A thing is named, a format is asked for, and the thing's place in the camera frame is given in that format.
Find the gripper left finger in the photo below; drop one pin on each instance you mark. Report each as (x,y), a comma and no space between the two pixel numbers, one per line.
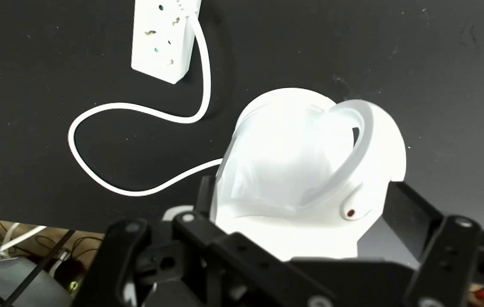
(208,251)

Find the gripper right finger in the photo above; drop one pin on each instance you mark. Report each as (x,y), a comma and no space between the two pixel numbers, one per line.
(450,256)

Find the white electric kettle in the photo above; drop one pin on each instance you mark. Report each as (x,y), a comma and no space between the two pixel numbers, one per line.
(284,170)

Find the white power strip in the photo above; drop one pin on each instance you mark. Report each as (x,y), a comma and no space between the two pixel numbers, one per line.
(163,38)

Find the kettle switch lever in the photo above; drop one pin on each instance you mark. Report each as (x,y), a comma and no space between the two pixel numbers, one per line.
(351,212)

